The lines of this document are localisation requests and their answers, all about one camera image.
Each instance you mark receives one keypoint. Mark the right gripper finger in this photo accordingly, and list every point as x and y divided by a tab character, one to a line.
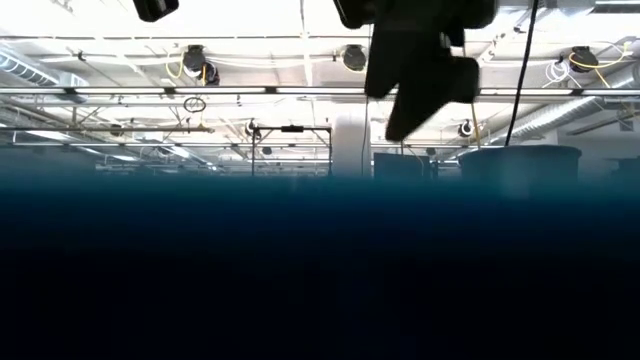
412	117

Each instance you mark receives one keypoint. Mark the blue bottle-shaped toy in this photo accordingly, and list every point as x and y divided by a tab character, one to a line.
320	250

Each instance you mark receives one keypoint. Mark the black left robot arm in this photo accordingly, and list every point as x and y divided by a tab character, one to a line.
155	7

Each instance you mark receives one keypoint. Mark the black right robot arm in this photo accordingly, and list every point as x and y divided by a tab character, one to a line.
425	10

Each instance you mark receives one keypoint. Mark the black background monitor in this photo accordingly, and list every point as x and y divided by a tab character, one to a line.
400	167

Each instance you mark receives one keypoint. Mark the white pillar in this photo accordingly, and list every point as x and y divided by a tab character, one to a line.
352	145

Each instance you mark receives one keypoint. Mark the black bucket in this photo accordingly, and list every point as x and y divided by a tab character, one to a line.
520	170

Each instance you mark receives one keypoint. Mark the long ceiling light bar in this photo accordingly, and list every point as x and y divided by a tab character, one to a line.
225	90

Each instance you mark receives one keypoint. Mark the black metal frame rig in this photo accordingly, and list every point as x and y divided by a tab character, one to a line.
292	128

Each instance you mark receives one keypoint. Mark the silver ventilation duct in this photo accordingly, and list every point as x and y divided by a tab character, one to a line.
30	75
575	110

